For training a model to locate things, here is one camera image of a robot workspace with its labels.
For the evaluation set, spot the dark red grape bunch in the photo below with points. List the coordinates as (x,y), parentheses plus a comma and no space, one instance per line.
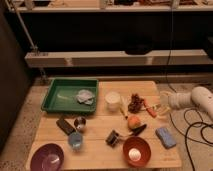
(136,103)

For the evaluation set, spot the white egg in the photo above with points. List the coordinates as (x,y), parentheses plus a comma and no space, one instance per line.
(134,154)

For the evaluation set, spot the dark eggplant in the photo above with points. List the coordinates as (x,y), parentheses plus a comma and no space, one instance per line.
(138,130)

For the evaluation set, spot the small metal cup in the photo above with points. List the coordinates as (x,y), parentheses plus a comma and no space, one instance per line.
(80,123)

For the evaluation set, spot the white lower shelf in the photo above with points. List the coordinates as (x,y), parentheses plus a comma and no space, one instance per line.
(116,58)

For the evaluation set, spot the blue sponge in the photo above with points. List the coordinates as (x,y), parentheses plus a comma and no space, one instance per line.
(165,137)

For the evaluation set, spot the dark chocolate bar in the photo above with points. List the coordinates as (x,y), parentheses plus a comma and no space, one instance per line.
(65,126)

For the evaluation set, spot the dark small box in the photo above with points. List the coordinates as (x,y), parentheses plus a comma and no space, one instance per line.
(112,138)

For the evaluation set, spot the purple bowl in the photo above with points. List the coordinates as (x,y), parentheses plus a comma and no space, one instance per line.
(48,157)

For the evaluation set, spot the green plastic tray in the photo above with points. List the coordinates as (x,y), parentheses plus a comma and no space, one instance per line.
(62,94)

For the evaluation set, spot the orange carrot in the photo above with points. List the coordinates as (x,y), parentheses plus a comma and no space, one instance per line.
(149,109)

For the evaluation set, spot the metal diagonal pole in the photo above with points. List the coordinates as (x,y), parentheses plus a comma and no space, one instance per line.
(33,46)

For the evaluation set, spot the white shelf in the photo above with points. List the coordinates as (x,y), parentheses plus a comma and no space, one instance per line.
(109,5)
(116,58)

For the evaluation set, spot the white upper shelf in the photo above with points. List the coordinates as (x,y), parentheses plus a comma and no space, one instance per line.
(109,5)

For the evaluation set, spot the orange fruit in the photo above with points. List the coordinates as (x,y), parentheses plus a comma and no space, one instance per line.
(133,122)

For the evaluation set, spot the white plastic cup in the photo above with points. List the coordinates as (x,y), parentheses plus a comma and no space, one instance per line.
(113,100)

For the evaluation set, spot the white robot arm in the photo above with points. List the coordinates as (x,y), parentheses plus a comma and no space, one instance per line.
(199,97)

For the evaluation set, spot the orange bowl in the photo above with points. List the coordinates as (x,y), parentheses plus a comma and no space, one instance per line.
(142,146)

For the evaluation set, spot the white fabric-covered gripper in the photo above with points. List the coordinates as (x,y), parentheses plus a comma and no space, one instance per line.
(175,101)

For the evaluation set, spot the black object on shelf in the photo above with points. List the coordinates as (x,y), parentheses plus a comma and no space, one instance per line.
(138,45)

